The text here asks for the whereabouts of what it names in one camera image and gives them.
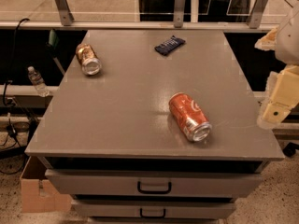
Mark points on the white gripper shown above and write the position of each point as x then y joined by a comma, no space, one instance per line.
289,42

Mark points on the dark blue rxbar wrapper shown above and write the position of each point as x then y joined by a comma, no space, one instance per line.
169,45

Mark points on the red coke can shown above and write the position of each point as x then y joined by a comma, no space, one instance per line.
189,116

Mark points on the gold brown soda can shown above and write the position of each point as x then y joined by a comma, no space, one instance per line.
87,58

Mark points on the grey drawer cabinet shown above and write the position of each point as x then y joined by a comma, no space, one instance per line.
120,120

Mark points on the upper grey drawer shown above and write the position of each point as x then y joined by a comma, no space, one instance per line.
147,183

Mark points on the grey drawer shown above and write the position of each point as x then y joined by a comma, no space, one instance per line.
152,209
147,183

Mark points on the clear plastic water bottle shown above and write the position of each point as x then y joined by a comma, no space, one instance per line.
38,82

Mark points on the lower grey drawer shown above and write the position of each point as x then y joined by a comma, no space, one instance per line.
152,209

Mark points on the brown cardboard box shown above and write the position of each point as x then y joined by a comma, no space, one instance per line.
38,195

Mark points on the right metal rail bracket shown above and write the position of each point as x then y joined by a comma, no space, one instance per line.
256,14

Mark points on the metal rail bracket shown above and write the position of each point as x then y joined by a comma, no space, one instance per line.
64,11
256,14
178,15

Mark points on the middle metal rail bracket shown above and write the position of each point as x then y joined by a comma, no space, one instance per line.
178,15

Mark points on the left metal rail bracket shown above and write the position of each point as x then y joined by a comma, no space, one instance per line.
64,11

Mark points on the green handled tool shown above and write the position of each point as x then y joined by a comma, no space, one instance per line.
51,46

